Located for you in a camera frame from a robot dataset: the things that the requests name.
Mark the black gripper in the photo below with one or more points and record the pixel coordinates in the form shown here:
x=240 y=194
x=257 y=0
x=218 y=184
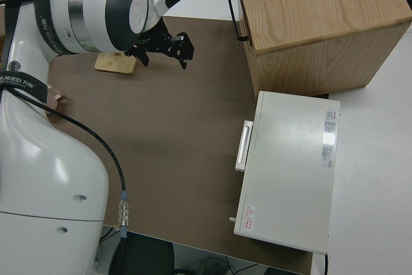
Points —
x=157 y=43

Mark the pink ribbed mug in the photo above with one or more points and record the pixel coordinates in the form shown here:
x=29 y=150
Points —
x=54 y=98

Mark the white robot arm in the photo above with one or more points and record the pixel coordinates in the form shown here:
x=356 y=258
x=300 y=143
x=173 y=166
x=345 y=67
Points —
x=48 y=175

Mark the wooden mug tree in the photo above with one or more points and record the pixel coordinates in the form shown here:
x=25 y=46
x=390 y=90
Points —
x=112 y=64

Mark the brown table mat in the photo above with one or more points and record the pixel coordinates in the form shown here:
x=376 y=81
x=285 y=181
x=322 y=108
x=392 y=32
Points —
x=177 y=127

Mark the wooden cabinet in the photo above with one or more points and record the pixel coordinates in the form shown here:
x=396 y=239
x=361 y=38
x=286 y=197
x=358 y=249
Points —
x=322 y=14

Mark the white toaster oven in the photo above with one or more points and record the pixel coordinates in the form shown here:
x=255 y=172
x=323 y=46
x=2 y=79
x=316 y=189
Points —
x=289 y=165

